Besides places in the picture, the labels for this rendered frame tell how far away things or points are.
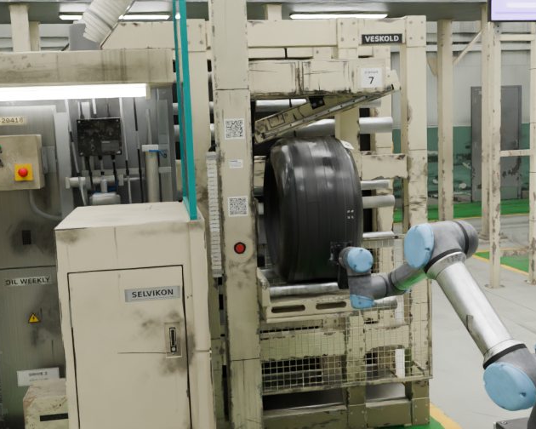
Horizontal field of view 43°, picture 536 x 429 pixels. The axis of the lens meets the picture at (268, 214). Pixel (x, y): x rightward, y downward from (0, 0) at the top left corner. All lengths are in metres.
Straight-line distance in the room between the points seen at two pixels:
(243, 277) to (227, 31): 0.92
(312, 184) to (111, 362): 0.96
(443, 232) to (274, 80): 1.23
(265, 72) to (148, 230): 1.18
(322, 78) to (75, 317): 1.50
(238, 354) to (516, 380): 1.29
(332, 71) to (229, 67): 0.53
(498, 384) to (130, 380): 0.96
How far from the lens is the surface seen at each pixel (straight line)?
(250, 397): 2.77
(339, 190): 2.46
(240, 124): 2.57
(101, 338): 1.93
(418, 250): 1.86
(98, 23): 2.87
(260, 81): 2.85
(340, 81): 2.92
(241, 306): 2.65
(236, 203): 2.58
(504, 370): 1.72
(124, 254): 1.88
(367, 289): 2.19
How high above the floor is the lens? 1.51
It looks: 7 degrees down
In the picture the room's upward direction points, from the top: 2 degrees counter-clockwise
